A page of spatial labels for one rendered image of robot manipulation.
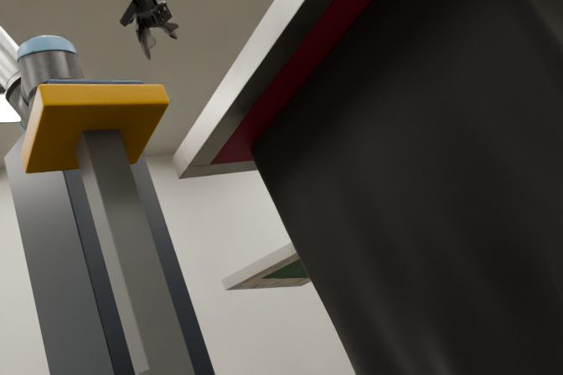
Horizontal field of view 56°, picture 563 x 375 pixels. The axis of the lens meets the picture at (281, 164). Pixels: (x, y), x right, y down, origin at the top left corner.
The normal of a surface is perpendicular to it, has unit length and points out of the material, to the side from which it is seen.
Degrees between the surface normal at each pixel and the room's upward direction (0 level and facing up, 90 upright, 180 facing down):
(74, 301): 90
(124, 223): 90
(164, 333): 90
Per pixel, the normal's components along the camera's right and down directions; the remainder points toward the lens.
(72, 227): -0.63, -0.06
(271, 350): 0.48, -0.51
